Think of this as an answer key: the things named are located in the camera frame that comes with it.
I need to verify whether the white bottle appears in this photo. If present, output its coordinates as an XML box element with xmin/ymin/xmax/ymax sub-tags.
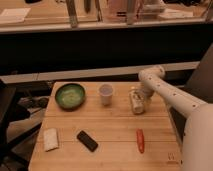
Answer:
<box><xmin>129</xmin><ymin>87</ymin><xmax>145</xmax><ymax>115</ymax></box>

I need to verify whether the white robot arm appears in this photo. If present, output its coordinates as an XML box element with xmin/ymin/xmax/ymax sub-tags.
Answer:
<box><xmin>138</xmin><ymin>65</ymin><xmax>213</xmax><ymax>171</ymax></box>

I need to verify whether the red chili pepper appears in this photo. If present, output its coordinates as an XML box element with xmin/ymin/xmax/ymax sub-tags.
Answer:
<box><xmin>136</xmin><ymin>129</ymin><xmax>145</xmax><ymax>154</ymax></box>

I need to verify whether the white paper cup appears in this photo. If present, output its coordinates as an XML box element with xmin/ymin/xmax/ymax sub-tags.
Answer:
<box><xmin>98</xmin><ymin>83</ymin><xmax>114</xmax><ymax>106</ymax></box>

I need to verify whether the wooden table board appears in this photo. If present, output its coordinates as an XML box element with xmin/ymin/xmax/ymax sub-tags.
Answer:
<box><xmin>29</xmin><ymin>82</ymin><xmax>181</xmax><ymax>171</ymax></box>

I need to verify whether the black rectangular block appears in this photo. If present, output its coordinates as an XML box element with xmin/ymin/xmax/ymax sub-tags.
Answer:
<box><xmin>77</xmin><ymin>131</ymin><xmax>98</xmax><ymax>152</ymax></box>

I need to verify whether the green ceramic bowl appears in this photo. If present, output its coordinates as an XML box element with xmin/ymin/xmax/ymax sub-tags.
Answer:
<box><xmin>55</xmin><ymin>83</ymin><xmax>86</xmax><ymax>110</ymax></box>

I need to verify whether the white folded cloth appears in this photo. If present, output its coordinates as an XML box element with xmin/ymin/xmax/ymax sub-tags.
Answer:
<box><xmin>43</xmin><ymin>128</ymin><xmax>59</xmax><ymax>151</ymax></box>

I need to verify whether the white paper sheet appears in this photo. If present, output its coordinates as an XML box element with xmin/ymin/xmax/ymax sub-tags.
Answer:
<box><xmin>0</xmin><ymin>8</ymin><xmax>30</xmax><ymax>24</ymax></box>

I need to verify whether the grey metal post right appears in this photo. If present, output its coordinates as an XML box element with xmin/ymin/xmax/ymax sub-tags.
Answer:
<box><xmin>126</xmin><ymin>0</ymin><xmax>136</xmax><ymax>25</ymax></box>

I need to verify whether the grey metal post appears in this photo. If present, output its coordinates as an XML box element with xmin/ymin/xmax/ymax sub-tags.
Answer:
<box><xmin>126</xmin><ymin>0</ymin><xmax>136</xmax><ymax>25</ymax></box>
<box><xmin>66</xmin><ymin>0</ymin><xmax>78</xmax><ymax>28</ymax></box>

